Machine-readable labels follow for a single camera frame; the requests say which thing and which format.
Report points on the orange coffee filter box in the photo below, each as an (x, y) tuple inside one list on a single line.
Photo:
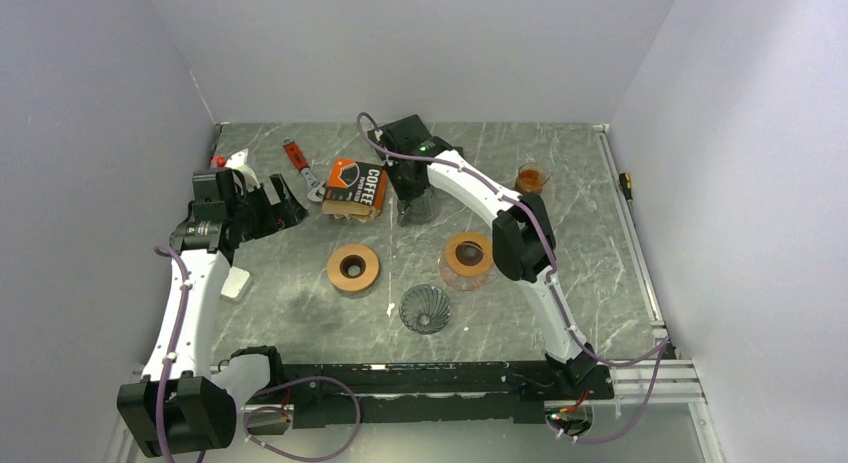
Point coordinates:
[(355, 190)]

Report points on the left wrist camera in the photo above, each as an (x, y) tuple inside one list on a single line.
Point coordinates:
[(240, 161)]

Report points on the clear glass ribbed dripper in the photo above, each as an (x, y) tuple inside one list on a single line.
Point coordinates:
[(425, 309)]

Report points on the black base frame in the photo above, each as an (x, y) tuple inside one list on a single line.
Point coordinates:
[(522, 392)]

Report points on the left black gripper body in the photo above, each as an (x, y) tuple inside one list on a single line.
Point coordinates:
[(250, 209)]

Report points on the grey glass carafe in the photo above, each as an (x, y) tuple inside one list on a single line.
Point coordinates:
[(419, 210)]

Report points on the orange glass cup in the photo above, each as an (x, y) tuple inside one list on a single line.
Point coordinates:
[(531, 178)]

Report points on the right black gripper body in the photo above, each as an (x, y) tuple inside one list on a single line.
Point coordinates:
[(404, 187)]

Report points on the yellow black screwdriver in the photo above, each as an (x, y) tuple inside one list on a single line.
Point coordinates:
[(625, 185)]

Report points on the red adjustable wrench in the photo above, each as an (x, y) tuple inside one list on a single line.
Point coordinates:
[(315, 187)]

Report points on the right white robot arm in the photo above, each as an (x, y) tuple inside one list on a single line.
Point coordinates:
[(522, 238)]

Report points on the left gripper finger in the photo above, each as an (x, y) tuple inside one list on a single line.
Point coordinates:
[(276, 192), (291, 212)]

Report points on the pink dripper with wooden ring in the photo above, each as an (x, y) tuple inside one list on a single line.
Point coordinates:
[(466, 261)]

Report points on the white small block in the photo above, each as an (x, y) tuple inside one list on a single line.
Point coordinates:
[(236, 284)]

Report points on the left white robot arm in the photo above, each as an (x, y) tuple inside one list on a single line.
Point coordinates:
[(179, 405)]

